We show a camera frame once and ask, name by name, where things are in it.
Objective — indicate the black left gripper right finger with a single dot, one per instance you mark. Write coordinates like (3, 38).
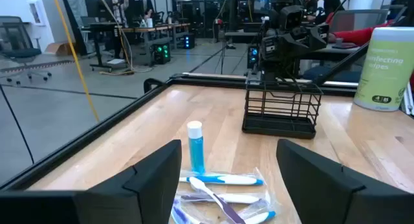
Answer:
(317, 191)

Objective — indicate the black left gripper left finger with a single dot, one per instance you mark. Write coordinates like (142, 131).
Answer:
(145, 191)

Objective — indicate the blue mouthwash bottle white cap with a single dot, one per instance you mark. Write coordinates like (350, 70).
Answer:
(196, 149)

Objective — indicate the computer tower blue lights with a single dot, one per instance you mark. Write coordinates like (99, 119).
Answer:
(253, 57)
(189, 41)

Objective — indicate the person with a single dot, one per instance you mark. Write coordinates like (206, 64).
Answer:
(310, 4)
(331, 5)

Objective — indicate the black tripod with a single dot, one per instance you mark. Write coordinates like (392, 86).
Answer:
(223, 59)

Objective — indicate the green disinfecting wipes canister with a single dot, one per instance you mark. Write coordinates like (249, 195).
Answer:
(385, 72)

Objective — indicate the computer tower green lights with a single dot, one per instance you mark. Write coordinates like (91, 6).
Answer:
(161, 52)

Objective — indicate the cardboard box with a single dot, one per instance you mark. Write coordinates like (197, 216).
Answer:
(59, 49)

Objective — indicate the black office chair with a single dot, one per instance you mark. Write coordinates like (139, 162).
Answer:
(19, 52)

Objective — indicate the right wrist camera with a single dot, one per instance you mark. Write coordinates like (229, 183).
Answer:
(291, 18)

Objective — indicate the black hook on frame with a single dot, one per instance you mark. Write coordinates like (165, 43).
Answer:
(150, 83)

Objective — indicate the white wall box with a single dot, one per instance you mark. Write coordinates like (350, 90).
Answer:
(35, 12)

